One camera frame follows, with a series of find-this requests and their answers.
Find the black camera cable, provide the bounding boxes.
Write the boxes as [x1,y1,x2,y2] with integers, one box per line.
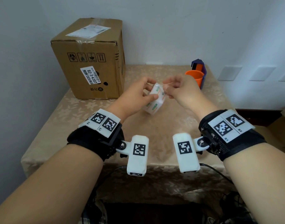
[95,166,128,198]
[200,163,234,184]

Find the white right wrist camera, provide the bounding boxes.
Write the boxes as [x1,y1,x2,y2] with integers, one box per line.
[172,132,212,174]

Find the black right wrist strap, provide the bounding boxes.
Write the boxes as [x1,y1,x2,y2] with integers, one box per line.
[198,109,267,162]

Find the plaid shorts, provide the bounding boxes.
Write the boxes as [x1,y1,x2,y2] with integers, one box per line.
[81,200,108,224]

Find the white label sticker roll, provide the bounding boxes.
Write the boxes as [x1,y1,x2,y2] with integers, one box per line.
[142,82,167,115]

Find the dark brown baseboard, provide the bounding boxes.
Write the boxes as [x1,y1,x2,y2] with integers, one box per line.
[235,109,283,126]

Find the plain tan carton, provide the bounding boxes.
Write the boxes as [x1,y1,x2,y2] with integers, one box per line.
[254,109,285,158]

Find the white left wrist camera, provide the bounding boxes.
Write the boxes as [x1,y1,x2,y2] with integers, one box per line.
[115,134,149,177]

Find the black left camera cable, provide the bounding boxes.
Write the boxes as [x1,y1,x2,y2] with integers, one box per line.
[95,166,128,198]

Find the beige patterned tablecloth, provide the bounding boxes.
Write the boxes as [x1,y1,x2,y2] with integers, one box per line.
[20,65,246,208]

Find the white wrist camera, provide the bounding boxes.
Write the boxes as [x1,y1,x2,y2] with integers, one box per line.
[172,132,212,174]
[115,134,149,177]

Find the purple and orange holder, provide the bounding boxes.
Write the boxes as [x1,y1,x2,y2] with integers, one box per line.
[191,59,207,90]

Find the black right camera cable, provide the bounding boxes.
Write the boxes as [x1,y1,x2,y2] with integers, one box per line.
[200,163,234,184]

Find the white barcode label sticker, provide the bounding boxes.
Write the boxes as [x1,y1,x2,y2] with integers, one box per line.
[80,66,102,85]

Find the orange plastic cup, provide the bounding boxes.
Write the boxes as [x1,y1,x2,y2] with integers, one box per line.
[185,70,205,89]

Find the black left wrist strap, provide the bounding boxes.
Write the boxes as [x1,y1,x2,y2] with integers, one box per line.
[67,109,125,162]

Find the person's right forearm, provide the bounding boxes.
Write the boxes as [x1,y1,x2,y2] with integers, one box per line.
[223,142,285,224]

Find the black wrist strap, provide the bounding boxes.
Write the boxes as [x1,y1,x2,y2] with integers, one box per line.
[67,109,125,162]
[198,109,267,162]

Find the brown cardboard box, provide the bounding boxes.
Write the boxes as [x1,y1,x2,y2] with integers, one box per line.
[51,18,126,100]

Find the white shipping label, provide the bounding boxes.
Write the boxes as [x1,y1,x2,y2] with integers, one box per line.
[65,24,111,39]

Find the black bag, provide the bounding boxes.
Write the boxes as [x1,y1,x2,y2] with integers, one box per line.
[203,191,257,224]

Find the person's left hand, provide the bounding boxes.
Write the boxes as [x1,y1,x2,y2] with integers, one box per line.
[106,77,159,123]

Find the person's right hand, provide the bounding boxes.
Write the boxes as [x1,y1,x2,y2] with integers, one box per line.
[163,75,227,122]

